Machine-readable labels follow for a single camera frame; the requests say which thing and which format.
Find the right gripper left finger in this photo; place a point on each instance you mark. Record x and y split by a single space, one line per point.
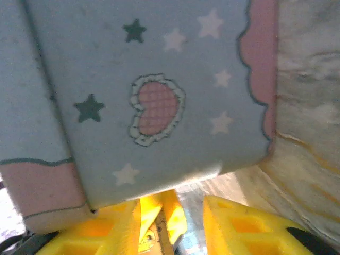
111 233

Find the pastel cartoon tin box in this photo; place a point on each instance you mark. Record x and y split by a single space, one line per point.
132 93

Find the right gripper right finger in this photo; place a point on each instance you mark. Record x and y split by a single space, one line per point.
247 228

